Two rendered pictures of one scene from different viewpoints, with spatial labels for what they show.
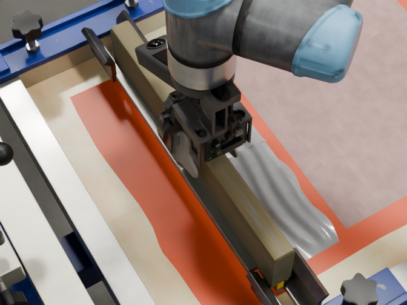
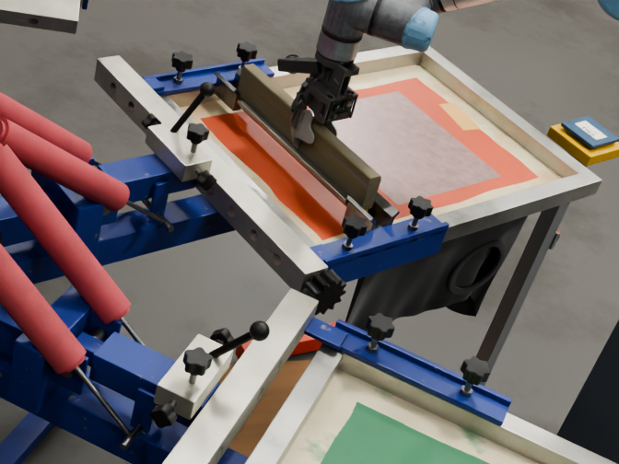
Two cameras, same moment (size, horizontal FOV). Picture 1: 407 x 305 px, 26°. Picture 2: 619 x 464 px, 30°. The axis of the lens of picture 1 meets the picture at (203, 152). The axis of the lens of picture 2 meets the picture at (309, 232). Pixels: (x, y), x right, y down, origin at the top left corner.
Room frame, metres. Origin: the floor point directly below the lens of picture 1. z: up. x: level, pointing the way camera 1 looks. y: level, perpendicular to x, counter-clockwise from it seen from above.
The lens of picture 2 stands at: (-1.22, 0.50, 2.18)
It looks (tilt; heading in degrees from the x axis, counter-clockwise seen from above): 36 degrees down; 343
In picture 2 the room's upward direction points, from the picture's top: 17 degrees clockwise
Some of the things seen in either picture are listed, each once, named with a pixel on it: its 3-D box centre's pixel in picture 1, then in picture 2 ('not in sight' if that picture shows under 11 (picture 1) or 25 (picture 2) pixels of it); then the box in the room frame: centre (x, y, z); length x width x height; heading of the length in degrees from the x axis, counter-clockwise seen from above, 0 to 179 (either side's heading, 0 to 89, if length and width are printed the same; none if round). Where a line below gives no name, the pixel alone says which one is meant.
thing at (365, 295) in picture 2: not in sight; (425, 264); (0.59, -0.31, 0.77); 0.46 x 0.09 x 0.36; 121
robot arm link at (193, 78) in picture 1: (205, 52); (339, 43); (0.59, 0.00, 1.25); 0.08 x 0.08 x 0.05
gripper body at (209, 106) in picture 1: (206, 102); (330, 84); (0.58, 0.00, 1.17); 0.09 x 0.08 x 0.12; 31
